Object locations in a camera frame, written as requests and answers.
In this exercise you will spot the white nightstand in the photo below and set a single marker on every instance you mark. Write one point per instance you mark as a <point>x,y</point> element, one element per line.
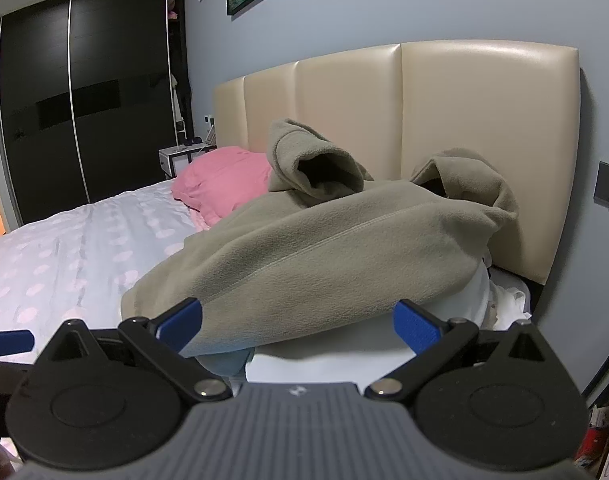
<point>182,157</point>

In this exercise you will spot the olive fleece jacket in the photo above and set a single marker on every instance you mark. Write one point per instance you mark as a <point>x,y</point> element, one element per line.
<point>334,260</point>

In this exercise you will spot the white garment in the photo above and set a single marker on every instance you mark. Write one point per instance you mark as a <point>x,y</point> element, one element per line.
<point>484,300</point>

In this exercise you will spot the light blue garment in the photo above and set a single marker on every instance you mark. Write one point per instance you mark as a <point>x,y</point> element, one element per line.
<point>224,363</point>

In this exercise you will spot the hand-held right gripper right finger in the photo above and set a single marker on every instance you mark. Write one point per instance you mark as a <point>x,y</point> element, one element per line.
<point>414,327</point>

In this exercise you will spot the red plastic item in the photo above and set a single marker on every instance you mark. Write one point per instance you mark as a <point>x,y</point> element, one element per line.
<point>591,445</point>

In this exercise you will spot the beige padded headboard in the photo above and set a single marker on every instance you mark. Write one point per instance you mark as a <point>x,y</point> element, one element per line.
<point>484,100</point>

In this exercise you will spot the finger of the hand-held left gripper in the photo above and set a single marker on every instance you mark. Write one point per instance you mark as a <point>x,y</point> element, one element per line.
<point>9,341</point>

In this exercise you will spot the pink pillow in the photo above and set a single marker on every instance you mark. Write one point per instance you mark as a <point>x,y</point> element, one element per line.
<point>219,180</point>

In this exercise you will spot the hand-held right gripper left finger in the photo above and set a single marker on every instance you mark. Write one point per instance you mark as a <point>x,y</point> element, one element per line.
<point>180,321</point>

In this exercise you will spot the white wall socket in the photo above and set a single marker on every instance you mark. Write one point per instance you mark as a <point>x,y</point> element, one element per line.
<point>209,120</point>

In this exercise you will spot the black sliding wardrobe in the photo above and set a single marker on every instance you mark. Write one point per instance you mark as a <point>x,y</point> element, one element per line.
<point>109,35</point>

